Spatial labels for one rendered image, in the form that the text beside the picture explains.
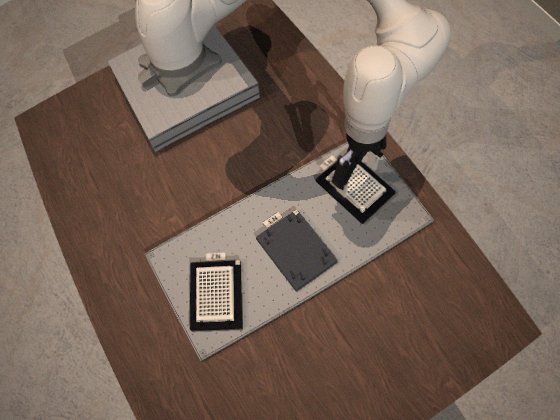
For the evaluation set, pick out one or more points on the cream label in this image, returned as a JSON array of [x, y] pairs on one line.
[[272, 220], [215, 256], [328, 162]]

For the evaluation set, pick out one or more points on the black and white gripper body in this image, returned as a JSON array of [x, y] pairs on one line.
[[356, 147]]

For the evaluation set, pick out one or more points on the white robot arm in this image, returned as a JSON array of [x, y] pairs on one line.
[[171, 32]]

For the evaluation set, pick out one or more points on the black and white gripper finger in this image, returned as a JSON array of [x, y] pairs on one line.
[[345, 166], [373, 157]]

